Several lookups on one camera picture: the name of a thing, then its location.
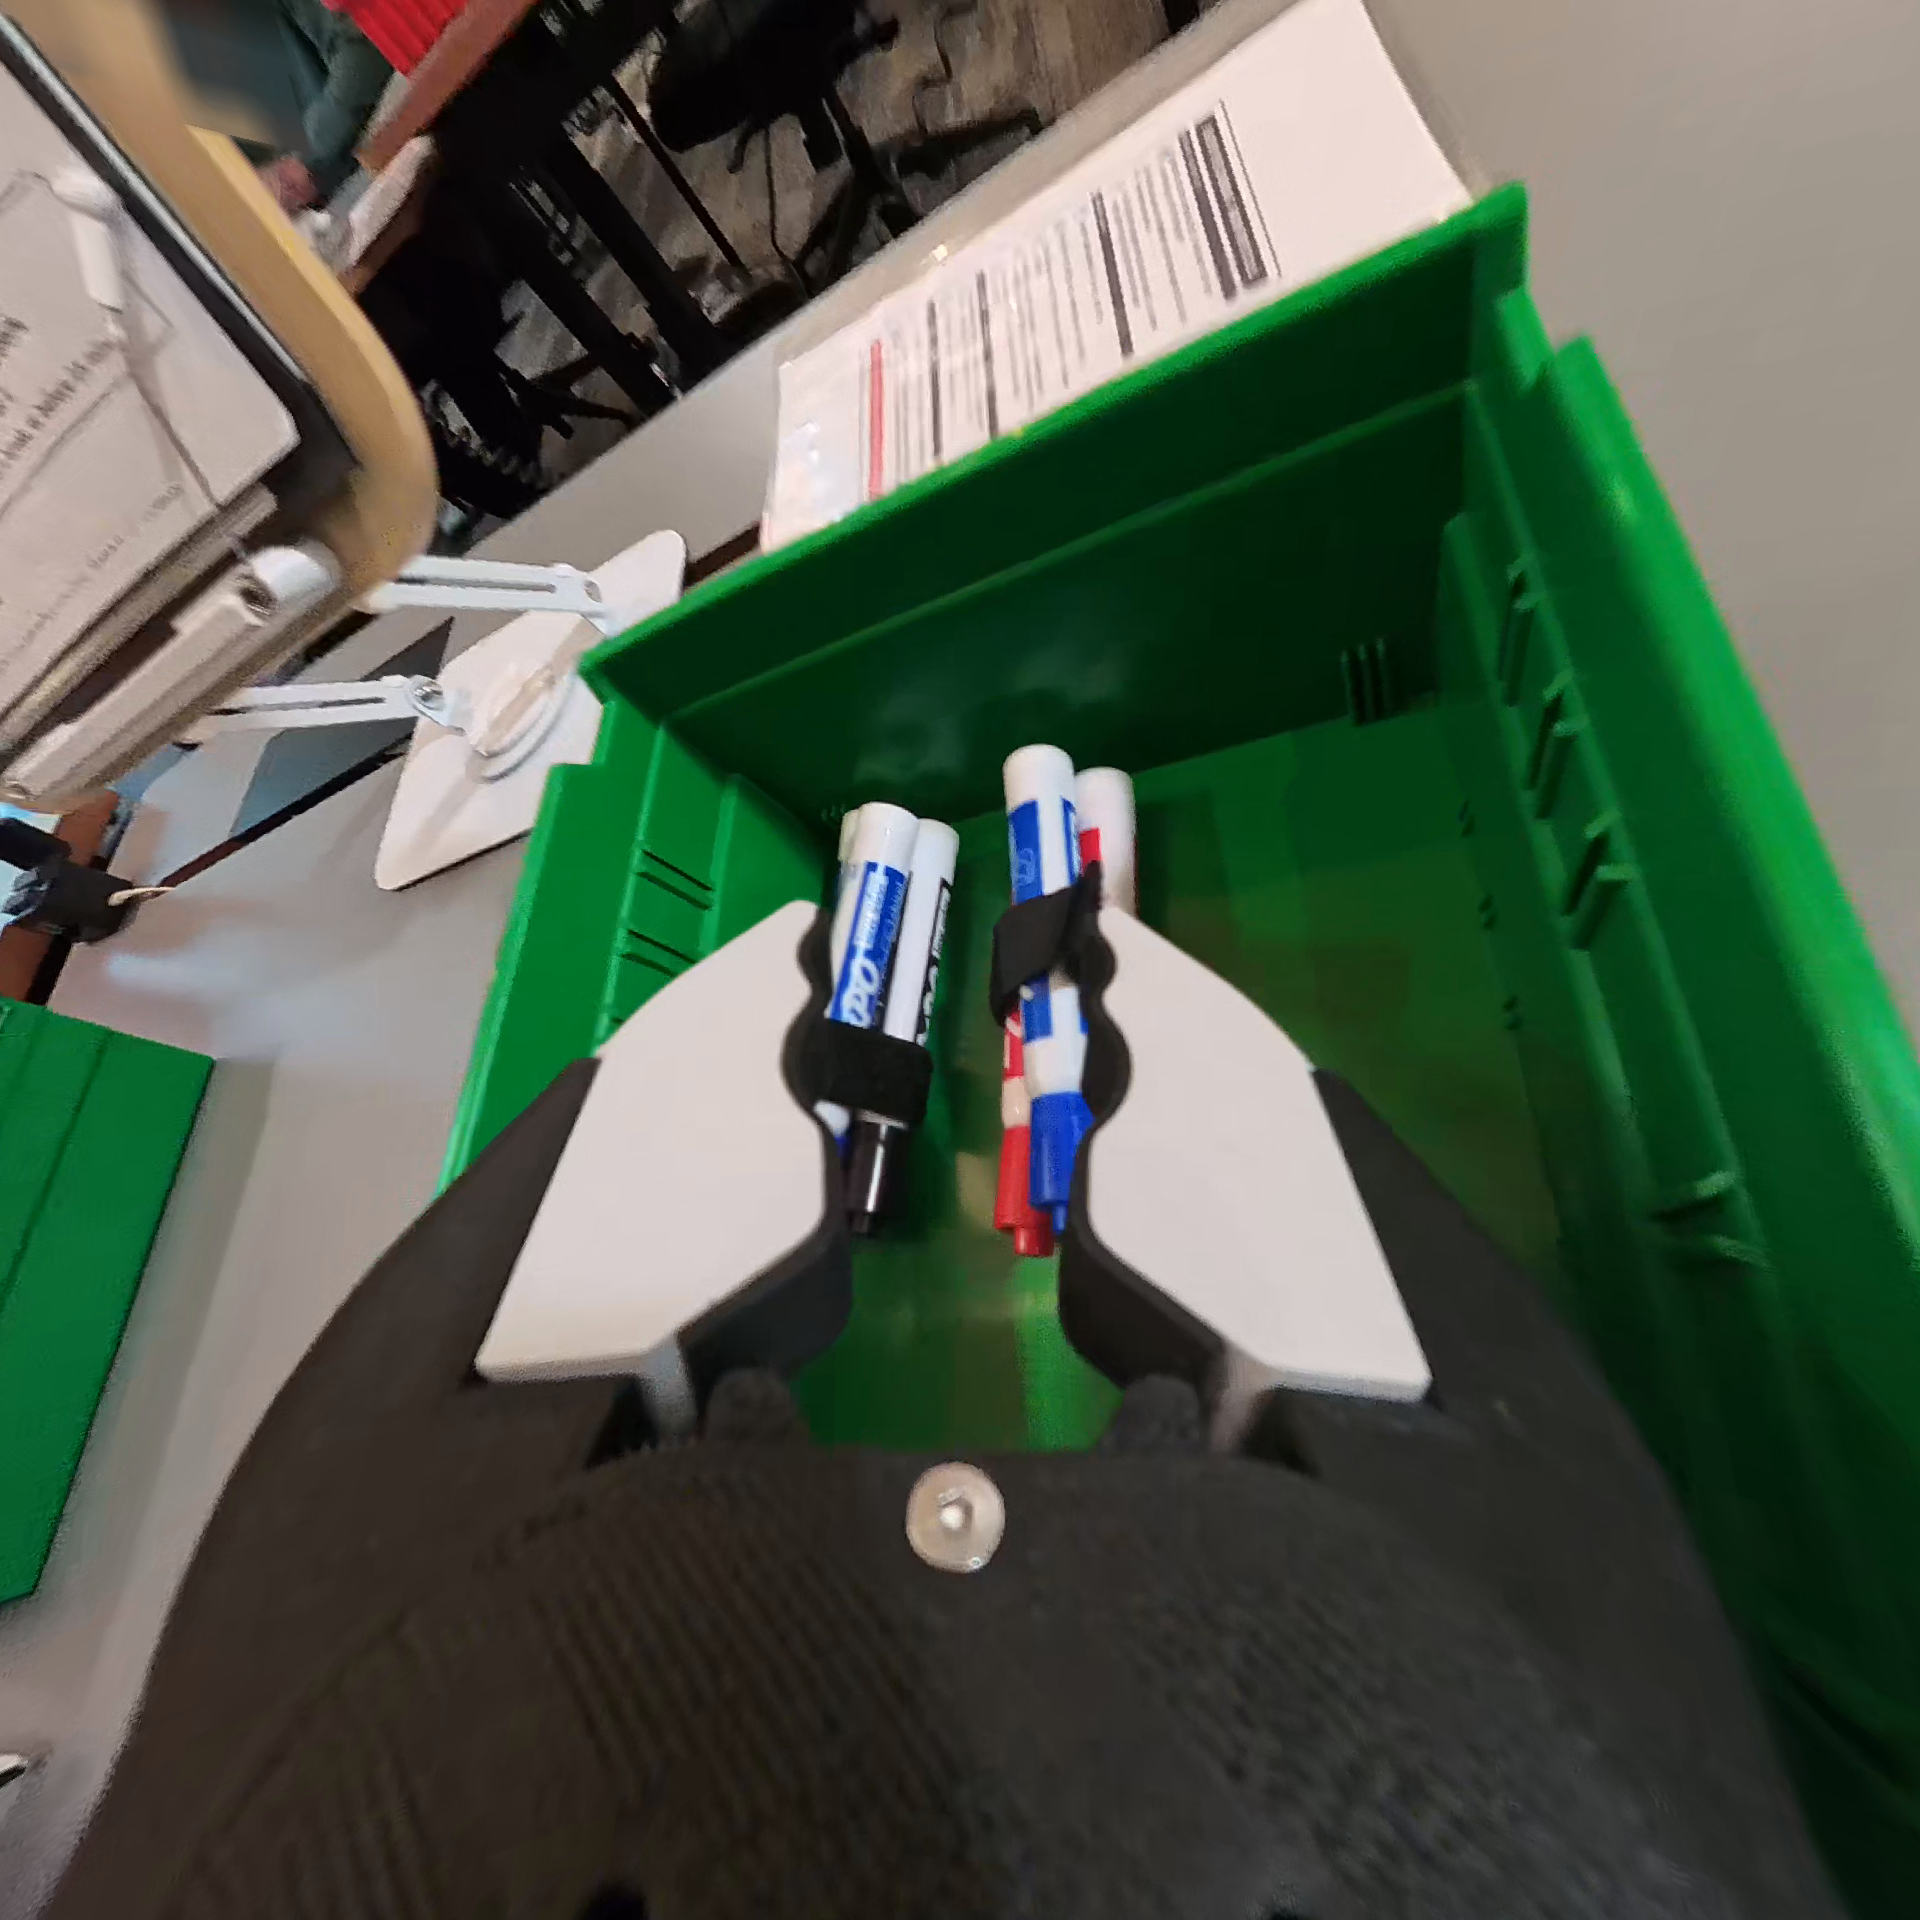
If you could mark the printed instruction sheet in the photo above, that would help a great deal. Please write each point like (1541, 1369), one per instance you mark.
(121, 420)

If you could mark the laminated paper sheet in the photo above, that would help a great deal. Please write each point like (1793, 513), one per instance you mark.
(1125, 254)

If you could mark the green plastic bin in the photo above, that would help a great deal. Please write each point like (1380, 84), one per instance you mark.
(1350, 601)
(74, 1275)

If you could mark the black office chair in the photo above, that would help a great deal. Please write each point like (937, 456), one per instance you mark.
(795, 90)

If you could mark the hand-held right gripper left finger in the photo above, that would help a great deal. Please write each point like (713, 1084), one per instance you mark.
(661, 1201)

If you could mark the dark desk panel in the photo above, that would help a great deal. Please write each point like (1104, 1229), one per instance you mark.
(330, 734)

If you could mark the blue dry-erase marker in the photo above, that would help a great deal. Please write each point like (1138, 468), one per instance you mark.
(867, 931)
(1043, 840)

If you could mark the red plastic bin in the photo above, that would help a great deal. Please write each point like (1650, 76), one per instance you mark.
(420, 23)

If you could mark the small black device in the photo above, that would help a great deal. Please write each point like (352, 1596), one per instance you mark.
(69, 884)

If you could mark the black dry-erase marker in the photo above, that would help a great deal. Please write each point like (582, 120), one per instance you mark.
(930, 931)

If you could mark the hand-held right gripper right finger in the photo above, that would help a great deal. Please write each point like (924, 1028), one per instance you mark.
(1245, 1215)

